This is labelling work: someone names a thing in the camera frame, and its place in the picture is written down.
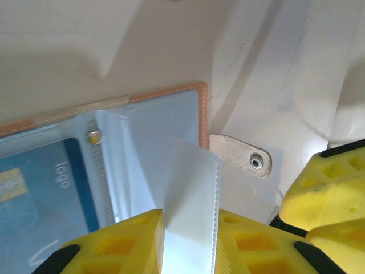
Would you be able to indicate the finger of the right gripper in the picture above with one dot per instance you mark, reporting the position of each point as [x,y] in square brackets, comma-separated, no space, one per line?
[348,248]
[328,191]

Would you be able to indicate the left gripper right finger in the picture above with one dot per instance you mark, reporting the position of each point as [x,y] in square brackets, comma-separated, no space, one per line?
[256,248]

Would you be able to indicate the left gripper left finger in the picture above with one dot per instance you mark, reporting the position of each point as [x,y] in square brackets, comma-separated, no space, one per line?
[114,248]

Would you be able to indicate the pink leather card holder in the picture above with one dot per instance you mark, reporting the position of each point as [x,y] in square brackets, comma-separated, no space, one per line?
[171,120]

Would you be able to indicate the blue logo card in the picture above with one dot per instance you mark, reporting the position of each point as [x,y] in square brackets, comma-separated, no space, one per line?
[71,177]

